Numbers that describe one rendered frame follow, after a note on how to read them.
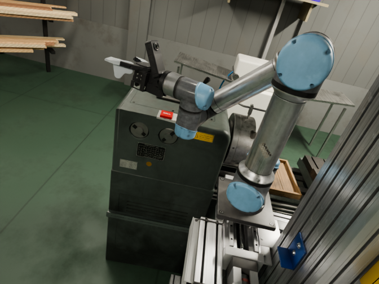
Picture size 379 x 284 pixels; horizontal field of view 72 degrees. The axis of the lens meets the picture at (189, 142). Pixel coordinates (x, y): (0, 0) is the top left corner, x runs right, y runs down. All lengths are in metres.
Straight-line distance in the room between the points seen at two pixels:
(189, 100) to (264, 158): 0.28
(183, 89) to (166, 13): 3.77
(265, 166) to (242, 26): 3.81
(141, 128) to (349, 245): 0.99
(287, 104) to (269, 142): 0.12
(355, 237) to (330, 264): 0.11
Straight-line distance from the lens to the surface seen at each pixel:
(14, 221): 2.52
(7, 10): 4.38
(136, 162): 1.46
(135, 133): 1.38
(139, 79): 0.90
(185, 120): 0.83
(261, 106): 3.61
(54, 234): 2.38
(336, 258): 0.76
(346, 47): 4.89
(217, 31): 4.48
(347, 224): 0.73
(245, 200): 0.84
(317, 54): 0.65
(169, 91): 0.83
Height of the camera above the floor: 1.86
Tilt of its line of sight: 32 degrees down
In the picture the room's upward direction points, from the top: 14 degrees clockwise
